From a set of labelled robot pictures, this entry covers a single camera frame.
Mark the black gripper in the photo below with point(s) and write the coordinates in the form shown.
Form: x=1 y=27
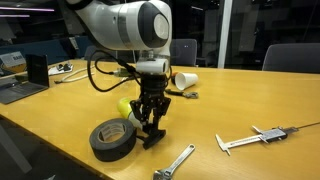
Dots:
x=151 y=101

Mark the white yellow spray bottle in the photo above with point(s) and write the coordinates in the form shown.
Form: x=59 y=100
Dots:
x=126 y=111

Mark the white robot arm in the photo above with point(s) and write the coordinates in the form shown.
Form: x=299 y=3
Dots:
x=144 y=26

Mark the silver adjustable wrench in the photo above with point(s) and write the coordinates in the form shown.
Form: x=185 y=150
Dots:
x=167 y=173

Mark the white paper cup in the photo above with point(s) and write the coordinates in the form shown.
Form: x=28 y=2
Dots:
x=185 y=80

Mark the orange tape measure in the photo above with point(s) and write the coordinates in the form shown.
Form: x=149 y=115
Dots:
x=173 y=78

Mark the grey office chair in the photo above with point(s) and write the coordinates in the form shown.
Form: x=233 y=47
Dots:
x=92 y=53
x=293 y=57
x=183 y=52

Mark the digital caliper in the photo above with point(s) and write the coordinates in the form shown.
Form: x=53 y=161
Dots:
x=267 y=136

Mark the grey laptop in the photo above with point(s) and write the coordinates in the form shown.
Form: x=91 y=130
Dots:
x=12 y=90

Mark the white pillar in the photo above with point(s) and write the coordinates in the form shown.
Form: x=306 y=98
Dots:
x=224 y=32

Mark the white sign card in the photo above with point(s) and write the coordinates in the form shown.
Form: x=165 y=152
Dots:
x=12 y=59

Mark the black duct tape roll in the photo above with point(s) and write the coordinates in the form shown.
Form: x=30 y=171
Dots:
x=113 y=139

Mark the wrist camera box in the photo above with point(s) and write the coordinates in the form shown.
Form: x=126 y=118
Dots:
x=157 y=66

